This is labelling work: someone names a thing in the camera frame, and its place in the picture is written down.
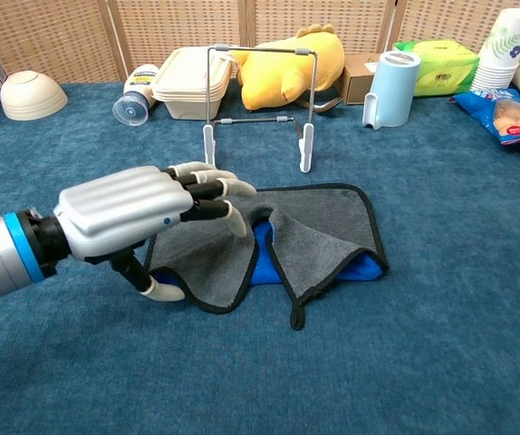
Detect brown cardboard box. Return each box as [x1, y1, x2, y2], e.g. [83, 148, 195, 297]
[339, 53, 383, 106]

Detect beige lidded lunch box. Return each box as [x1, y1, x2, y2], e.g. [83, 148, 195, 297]
[151, 46, 238, 121]

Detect blue cookie snack bag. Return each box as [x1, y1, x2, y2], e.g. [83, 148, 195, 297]
[450, 88, 520, 147]

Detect stack of paper cups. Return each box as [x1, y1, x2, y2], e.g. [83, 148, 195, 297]
[470, 7, 520, 92]

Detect beige upturned bowl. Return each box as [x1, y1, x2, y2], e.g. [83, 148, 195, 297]
[0, 70, 69, 122]

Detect woven folding screen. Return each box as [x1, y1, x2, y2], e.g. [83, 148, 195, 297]
[0, 0, 520, 87]

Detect teal table cloth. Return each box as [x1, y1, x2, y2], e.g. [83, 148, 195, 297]
[0, 81, 520, 435]

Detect light blue cylinder holder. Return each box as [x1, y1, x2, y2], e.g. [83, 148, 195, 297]
[361, 50, 422, 131]

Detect blue and grey cloth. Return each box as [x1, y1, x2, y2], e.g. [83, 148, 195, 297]
[144, 182, 390, 332]

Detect green tissue pack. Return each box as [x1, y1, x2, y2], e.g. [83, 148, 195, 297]
[392, 39, 481, 98]

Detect mayonnaise squeeze bottle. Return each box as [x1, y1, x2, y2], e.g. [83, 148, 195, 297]
[111, 63, 160, 127]

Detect yellow plush toy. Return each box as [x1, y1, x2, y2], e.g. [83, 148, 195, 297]
[230, 23, 346, 112]

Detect metal wire rack stand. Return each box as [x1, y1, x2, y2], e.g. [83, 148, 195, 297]
[202, 43, 319, 175]

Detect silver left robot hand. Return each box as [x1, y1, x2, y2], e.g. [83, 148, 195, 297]
[52, 161, 257, 304]

